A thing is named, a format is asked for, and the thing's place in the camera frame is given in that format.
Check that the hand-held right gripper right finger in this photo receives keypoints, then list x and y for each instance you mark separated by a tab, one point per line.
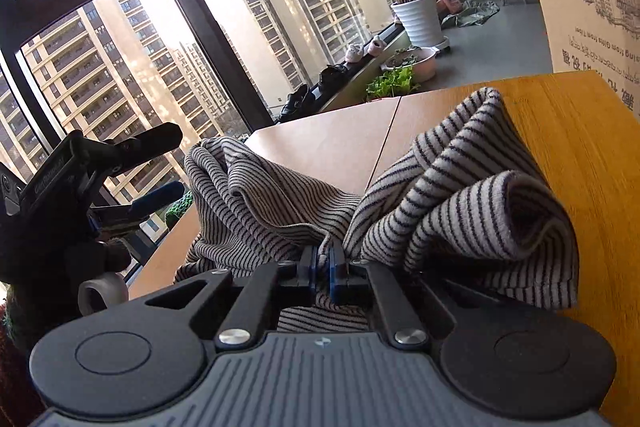
336	277

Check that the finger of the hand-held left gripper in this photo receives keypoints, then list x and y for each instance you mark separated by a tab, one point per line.
160	197
150	142

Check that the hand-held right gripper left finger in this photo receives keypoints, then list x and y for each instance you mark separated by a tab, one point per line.
315	269

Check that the striped knit garment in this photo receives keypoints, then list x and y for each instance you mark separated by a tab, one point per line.
450	207

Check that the green tarp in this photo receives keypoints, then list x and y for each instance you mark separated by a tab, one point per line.
470	13

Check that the green leafy plant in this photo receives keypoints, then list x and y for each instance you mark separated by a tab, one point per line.
392	84

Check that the green woven slipper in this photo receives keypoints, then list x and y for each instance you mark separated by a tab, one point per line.
179	213

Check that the white ribbed plant pot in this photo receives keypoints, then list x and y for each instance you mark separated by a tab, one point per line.
417	19

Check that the person's left hand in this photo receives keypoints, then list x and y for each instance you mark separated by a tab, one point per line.
60	264

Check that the pink basin with plants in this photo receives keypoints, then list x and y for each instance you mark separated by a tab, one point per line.
425	64

